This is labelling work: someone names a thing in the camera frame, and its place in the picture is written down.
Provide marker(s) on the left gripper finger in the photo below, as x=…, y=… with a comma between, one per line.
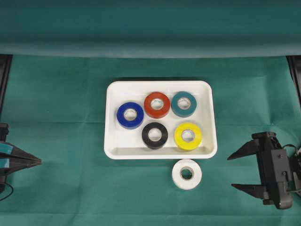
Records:
x=9, y=167
x=8, y=150

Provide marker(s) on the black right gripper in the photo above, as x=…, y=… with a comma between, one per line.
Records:
x=274, y=170

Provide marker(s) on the white tape roll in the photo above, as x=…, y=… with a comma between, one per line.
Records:
x=180, y=181

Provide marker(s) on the yellow tape roll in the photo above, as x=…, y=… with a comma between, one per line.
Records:
x=188, y=136

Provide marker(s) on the green tape roll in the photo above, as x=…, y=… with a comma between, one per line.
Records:
x=183, y=104

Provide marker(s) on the black tape roll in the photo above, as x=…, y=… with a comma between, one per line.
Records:
x=154, y=144

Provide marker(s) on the red tape roll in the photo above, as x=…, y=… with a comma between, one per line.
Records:
x=157, y=113

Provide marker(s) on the blue tape roll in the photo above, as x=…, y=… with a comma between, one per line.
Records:
x=130, y=124

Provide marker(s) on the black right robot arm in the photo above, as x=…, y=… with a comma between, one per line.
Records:
x=294, y=157

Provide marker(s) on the white plastic tray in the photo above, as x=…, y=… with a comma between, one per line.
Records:
x=121, y=143

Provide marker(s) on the black left side rail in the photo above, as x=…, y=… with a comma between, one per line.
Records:
x=5, y=64

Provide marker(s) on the black rail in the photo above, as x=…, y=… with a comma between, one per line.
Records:
x=294, y=63
x=5, y=64

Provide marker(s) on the black right side rail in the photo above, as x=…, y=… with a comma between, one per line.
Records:
x=294, y=63

